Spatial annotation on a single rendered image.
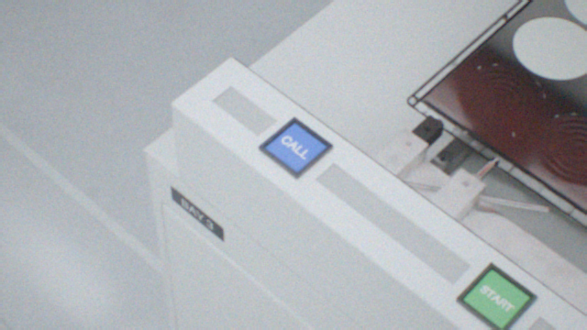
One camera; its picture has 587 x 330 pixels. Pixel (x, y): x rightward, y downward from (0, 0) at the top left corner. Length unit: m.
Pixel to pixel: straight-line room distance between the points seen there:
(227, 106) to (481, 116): 0.30
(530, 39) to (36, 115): 1.35
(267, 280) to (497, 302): 0.34
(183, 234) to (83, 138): 1.02
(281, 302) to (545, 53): 0.43
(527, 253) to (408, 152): 0.17
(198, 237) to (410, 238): 0.36
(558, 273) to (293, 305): 0.31
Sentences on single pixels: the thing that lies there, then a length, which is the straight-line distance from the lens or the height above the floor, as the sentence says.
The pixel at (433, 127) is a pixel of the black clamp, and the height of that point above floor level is 0.91.
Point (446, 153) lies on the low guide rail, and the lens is 1.30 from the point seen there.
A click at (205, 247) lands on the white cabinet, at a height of 0.71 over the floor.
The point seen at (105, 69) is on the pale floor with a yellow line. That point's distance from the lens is 2.52.
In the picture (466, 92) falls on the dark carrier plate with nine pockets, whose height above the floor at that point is 0.90.
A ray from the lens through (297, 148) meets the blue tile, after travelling 1.15.
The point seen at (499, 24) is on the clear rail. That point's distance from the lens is 1.38.
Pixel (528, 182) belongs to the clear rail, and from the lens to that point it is 1.24.
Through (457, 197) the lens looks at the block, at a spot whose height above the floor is 0.91.
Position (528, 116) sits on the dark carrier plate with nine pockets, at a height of 0.90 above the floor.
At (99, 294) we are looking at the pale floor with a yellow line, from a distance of 2.18.
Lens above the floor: 1.88
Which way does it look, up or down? 54 degrees down
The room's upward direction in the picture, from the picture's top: 2 degrees clockwise
